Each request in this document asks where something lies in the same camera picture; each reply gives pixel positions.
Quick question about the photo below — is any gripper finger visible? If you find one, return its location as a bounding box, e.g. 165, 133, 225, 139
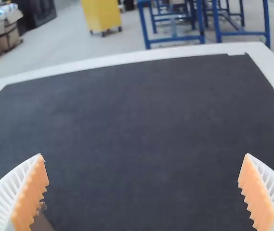
0, 152, 51, 231
237, 152, 274, 231

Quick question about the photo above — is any black mat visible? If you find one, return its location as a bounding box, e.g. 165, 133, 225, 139
0, 53, 274, 231

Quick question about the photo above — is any yellow wheeled cart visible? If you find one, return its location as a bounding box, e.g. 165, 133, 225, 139
80, 0, 123, 38

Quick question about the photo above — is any blue frame table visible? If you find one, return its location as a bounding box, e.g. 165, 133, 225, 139
137, 0, 206, 50
205, 0, 272, 49

